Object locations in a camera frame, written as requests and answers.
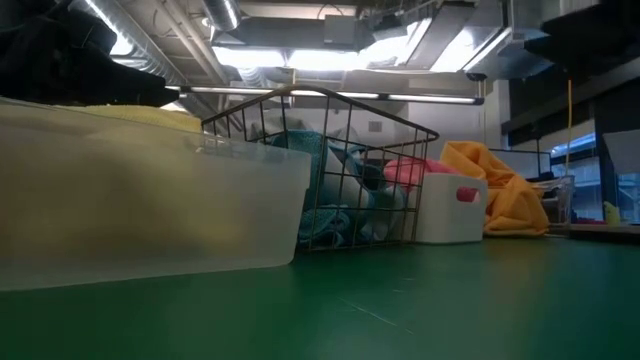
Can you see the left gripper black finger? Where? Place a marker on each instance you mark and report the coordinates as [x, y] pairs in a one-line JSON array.
[[145, 92]]

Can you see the yellow microfiber towel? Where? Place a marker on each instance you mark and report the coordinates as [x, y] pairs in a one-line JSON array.
[[150, 117]]

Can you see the sky blue microfiber towel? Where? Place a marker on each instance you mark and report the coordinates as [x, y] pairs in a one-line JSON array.
[[300, 142]]

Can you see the pink microfiber towel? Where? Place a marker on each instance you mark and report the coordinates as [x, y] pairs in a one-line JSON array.
[[405, 172]]

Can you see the large orange microfiber towel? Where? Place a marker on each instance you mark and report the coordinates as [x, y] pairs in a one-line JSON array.
[[510, 200]]

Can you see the translucent frosted plastic bin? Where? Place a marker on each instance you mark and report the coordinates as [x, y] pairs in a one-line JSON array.
[[150, 210]]

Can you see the bright ceiling light panel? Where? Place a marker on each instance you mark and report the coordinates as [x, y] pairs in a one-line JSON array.
[[310, 59]]

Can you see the long white light bar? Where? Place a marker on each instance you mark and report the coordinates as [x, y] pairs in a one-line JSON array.
[[430, 99]]

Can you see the white plastic bin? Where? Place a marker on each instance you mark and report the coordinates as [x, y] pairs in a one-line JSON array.
[[440, 215]]

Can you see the clear plastic bin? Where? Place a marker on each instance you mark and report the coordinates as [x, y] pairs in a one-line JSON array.
[[562, 200]]

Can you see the small yellow-green object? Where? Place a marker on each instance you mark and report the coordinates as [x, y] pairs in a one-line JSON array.
[[611, 214]]

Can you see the silver ribbed ceiling duct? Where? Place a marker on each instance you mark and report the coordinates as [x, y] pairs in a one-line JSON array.
[[145, 45]]

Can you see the silver round ceiling duct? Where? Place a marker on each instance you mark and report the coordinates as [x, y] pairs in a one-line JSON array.
[[222, 12]]

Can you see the grey rectangular ceiling duct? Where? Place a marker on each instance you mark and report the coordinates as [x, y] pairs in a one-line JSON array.
[[480, 40]]

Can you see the black metal table frame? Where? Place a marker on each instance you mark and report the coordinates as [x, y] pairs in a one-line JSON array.
[[600, 232]]

